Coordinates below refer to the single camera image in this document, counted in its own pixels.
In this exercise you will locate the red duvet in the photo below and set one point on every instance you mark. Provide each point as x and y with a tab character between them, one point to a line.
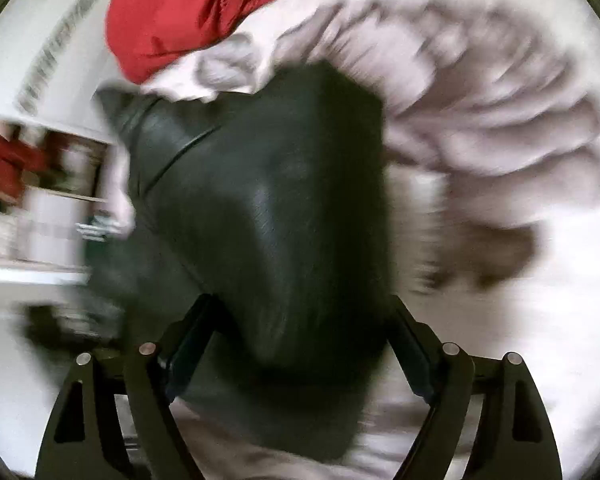
180	10

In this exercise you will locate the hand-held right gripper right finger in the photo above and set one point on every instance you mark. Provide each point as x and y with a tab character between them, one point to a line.
412	355

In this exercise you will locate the white wardrobe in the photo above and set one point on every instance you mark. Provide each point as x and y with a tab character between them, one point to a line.
40	35

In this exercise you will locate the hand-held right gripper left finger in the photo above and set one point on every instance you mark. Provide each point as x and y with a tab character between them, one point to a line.
187	345

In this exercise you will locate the red hanging clothes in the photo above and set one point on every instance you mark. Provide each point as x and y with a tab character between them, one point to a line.
2	165

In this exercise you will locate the green garment with white stripes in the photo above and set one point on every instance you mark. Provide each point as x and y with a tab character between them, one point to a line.
100	229

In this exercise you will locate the black leather jacket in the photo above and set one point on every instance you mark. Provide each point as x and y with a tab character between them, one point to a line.
260	210

